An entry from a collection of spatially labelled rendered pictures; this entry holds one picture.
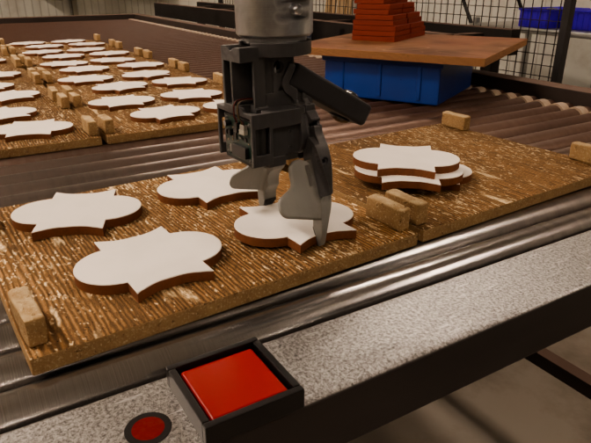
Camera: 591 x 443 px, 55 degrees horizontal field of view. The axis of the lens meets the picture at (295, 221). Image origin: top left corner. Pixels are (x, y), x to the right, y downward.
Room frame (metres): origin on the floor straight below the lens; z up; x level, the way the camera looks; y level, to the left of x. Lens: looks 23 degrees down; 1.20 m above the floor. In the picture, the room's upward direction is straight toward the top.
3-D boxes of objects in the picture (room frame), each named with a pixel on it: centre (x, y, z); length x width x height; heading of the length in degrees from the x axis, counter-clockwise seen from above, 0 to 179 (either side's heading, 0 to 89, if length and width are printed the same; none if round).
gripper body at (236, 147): (0.58, 0.03, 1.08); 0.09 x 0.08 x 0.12; 125
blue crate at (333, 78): (1.54, -0.28, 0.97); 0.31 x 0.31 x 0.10; 60
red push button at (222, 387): (0.34, 0.05, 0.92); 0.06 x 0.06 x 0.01; 31
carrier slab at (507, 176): (0.85, -0.22, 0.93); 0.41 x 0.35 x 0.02; 124
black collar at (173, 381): (0.34, 0.05, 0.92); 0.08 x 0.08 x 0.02; 31
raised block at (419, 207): (0.63, -0.13, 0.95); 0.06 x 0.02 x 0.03; 34
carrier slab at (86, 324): (0.61, 0.13, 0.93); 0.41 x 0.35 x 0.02; 125
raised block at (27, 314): (0.39, 0.22, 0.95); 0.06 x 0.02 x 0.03; 35
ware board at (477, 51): (1.60, -0.31, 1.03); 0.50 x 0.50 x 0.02; 60
